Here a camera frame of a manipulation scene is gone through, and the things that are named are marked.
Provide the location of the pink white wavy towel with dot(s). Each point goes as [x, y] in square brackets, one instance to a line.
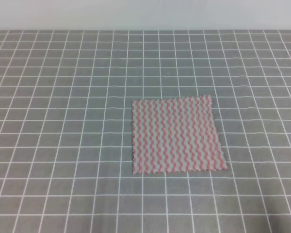
[174, 135]

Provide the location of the grey checked tablecloth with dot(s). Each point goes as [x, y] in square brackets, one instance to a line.
[65, 131]

